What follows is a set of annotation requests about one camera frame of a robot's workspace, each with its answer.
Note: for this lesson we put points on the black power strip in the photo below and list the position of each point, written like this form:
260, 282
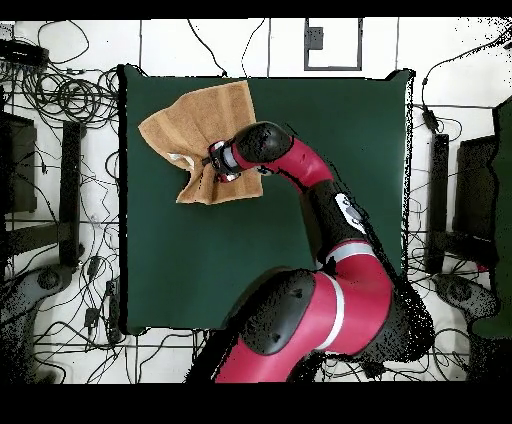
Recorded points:
114, 312
24, 54

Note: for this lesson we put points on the green hanging cloth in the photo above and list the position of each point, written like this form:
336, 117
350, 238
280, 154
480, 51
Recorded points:
504, 200

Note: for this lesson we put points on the dark green table cloth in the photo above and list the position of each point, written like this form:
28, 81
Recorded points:
320, 120

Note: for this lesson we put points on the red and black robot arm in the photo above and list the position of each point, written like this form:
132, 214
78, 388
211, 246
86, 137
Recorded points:
312, 300

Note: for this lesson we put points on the black furniture panel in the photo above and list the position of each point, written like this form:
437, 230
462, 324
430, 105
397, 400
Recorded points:
476, 188
20, 168

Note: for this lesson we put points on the orange terry towel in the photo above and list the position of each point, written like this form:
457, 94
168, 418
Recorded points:
200, 116

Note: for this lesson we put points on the black power adapter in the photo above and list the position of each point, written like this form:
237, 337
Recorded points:
430, 120
94, 266
91, 317

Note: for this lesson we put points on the dark grey block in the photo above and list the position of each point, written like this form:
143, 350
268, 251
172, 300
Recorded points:
316, 40

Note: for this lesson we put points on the black stand bar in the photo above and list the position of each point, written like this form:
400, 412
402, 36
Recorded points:
438, 200
70, 192

